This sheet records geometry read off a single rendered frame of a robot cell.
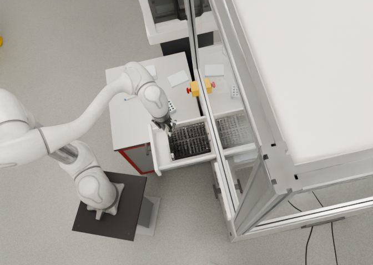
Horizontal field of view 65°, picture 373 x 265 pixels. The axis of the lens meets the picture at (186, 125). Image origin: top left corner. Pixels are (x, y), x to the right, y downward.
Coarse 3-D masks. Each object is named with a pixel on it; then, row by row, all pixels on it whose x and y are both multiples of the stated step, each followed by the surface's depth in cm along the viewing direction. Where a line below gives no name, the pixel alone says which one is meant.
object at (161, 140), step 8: (192, 120) 171; (200, 120) 172; (152, 128) 171; (208, 128) 174; (160, 136) 175; (208, 136) 172; (160, 144) 173; (160, 152) 171; (168, 152) 170; (160, 160) 169; (168, 160) 168; (176, 160) 168; (184, 160) 167; (192, 160) 161; (200, 160) 162; (208, 160) 164; (160, 168) 161; (168, 168) 163
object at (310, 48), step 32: (256, 0) 62; (288, 0) 61; (320, 0) 60; (352, 0) 59; (256, 32) 58; (288, 32) 58; (320, 32) 57; (352, 32) 56; (256, 64) 55; (288, 64) 55; (320, 64) 54; (352, 64) 53; (288, 96) 52; (320, 96) 51; (352, 96) 51; (288, 128) 50; (320, 128) 49; (352, 128) 48
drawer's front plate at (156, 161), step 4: (148, 124) 168; (148, 128) 167; (152, 132) 168; (152, 136) 165; (152, 140) 164; (152, 144) 163; (152, 148) 162; (156, 148) 170; (152, 152) 161; (156, 152) 166; (156, 156) 162; (156, 160) 159; (156, 164) 158; (156, 168) 157; (156, 172) 159; (160, 172) 165
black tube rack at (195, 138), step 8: (176, 128) 169; (184, 128) 168; (192, 128) 168; (200, 128) 171; (168, 136) 170; (176, 136) 171; (184, 136) 167; (192, 136) 166; (200, 136) 165; (176, 144) 165; (184, 144) 168; (192, 144) 164; (200, 144) 163; (208, 144) 166; (176, 152) 163; (184, 152) 165; (192, 152) 166; (200, 152) 162; (208, 152) 164
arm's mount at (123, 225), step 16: (112, 176) 174; (128, 176) 173; (128, 192) 169; (80, 208) 168; (128, 208) 165; (80, 224) 164; (96, 224) 163; (112, 224) 162; (128, 224) 161; (128, 240) 158
